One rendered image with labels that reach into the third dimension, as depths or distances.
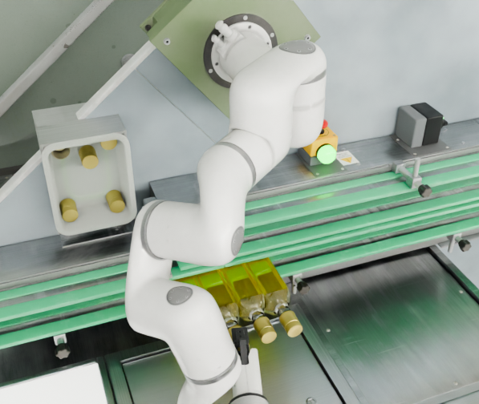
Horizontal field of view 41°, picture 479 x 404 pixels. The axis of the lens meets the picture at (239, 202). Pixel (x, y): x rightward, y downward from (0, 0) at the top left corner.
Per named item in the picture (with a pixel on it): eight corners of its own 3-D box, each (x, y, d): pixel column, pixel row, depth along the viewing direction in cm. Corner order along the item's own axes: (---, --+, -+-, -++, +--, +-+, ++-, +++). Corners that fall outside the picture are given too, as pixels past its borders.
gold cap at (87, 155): (77, 146, 133) (80, 156, 129) (94, 143, 134) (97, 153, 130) (79, 160, 135) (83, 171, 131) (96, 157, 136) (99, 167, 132)
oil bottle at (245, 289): (211, 264, 150) (244, 327, 133) (211, 246, 146) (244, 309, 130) (233, 259, 151) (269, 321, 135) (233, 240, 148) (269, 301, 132)
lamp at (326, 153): (314, 161, 151) (320, 167, 148) (316, 145, 148) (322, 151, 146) (331, 158, 152) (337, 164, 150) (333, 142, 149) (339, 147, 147)
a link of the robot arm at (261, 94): (207, 181, 98) (200, 86, 88) (284, 115, 114) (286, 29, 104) (259, 200, 94) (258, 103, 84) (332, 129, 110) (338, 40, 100)
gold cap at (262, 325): (253, 330, 131) (261, 345, 128) (253, 318, 129) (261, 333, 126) (269, 326, 132) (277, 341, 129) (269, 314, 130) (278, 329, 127)
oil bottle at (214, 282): (188, 272, 148) (217, 336, 132) (186, 252, 145) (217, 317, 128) (210, 265, 150) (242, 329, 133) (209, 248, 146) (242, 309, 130)
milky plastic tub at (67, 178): (52, 216, 142) (58, 238, 135) (34, 127, 129) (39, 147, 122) (129, 200, 147) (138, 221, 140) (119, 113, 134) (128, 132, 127)
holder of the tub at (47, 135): (57, 232, 145) (62, 253, 139) (35, 127, 129) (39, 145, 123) (131, 217, 150) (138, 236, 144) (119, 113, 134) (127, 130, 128)
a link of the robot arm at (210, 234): (188, 140, 95) (125, 187, 86) (263, 143, 87) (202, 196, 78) (213, 216, 102) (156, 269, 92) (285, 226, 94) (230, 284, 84)
